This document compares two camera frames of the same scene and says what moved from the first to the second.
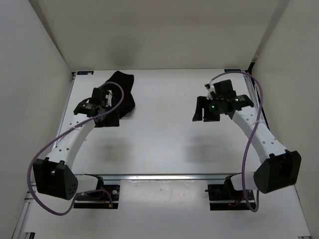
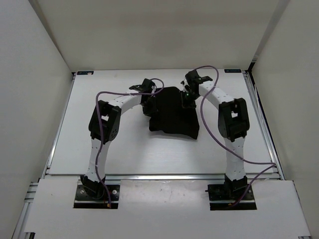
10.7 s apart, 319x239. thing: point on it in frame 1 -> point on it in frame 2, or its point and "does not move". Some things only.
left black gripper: x=100 y=123 -> x=152 y=111
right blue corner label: x=227 y=70 does not move
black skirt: x=112 y=118 -> x=168 y=114
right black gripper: x=202 y=102 -> x=184 y=104
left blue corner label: x=84 y=72 does not move
